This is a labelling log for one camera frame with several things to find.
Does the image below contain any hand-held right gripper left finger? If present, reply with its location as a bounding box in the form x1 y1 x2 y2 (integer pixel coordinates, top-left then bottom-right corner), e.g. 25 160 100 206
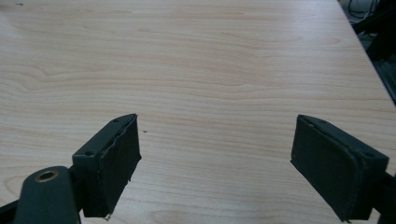
71 113 143 218

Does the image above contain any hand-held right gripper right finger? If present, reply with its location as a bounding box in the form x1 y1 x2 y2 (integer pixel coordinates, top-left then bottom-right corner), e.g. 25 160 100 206
290 114 390 223

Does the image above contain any black cable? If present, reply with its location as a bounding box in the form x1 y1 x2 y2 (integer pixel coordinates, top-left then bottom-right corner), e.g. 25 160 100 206
346 0 382 21

